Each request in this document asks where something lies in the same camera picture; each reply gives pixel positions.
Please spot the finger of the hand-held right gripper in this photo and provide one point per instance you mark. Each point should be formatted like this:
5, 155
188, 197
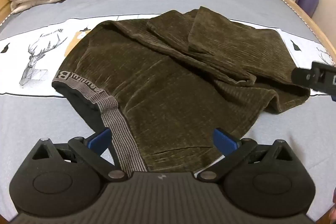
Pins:
302, 76

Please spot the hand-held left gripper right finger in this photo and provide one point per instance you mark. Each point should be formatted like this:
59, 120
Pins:
223, 139

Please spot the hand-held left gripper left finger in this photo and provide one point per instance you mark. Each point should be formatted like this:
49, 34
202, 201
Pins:
100, 139

